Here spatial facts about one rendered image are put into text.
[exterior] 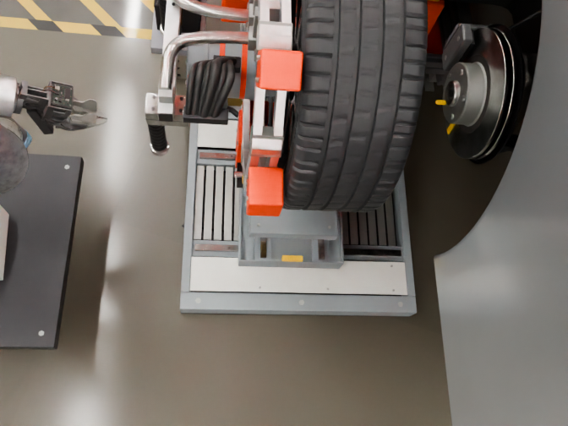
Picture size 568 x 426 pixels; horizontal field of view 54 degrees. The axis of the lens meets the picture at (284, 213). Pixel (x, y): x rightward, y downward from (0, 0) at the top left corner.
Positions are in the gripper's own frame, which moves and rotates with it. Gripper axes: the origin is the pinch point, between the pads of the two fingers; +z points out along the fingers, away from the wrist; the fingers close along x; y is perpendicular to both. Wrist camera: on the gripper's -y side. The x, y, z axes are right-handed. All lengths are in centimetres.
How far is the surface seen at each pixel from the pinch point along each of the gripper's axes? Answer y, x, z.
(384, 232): -18, -13, 110
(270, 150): 41, -23, 23
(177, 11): 35.0, 9.5, 6.0
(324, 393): -35, -68, 87
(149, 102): 29.5, -11.2, 1.6
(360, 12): 66, -6, 29
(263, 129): 42, -19, 21
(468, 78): 58, -4, 69
